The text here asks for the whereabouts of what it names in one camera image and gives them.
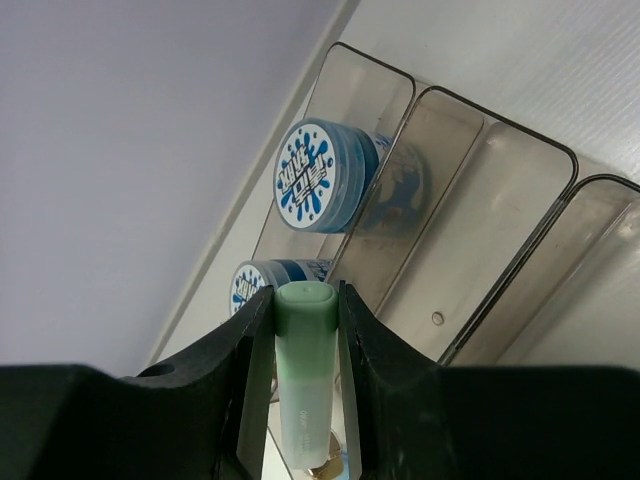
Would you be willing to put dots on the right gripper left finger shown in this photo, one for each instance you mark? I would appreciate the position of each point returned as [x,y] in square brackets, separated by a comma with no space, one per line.
[199,414]

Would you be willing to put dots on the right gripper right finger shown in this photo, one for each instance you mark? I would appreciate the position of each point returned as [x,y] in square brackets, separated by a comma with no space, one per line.
[407,417]

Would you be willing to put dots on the green highlighter pen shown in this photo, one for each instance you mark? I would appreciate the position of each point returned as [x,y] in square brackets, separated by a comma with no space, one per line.
[305,346]

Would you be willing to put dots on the blue ink jar front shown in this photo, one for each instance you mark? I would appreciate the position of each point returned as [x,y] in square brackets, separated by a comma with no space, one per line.
[250,276]

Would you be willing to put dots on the blue ink jar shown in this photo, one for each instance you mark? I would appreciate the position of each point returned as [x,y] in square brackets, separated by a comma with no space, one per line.
[250,276]
[322,172]

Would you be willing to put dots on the blue ink jar back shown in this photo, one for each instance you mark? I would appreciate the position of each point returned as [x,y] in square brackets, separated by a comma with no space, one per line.
[322,172]

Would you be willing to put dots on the clear tiered organizer tray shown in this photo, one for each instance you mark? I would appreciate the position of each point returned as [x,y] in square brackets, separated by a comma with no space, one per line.
[479,242]

